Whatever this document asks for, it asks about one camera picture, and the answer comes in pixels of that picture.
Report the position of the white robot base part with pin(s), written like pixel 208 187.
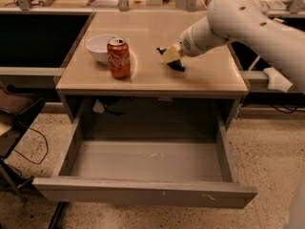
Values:
pixel 277 81

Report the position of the open grey top drawer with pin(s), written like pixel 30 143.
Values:
pixel 148 152

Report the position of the white ceramic bowl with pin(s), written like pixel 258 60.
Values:
pixel 97 47

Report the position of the red coca-cola can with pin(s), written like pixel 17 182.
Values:
pixel 119 57

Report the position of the dark chair at left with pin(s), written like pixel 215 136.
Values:
pixel 18 111

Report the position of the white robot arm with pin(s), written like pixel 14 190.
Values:
pixel 227 21

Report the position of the black rxbar chocolate wrapper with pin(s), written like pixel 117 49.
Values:
pixel 175 65

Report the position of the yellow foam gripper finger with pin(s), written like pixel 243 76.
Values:
pixel 172 53

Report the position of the grey counter cabinet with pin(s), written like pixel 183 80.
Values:
pixel 211 75

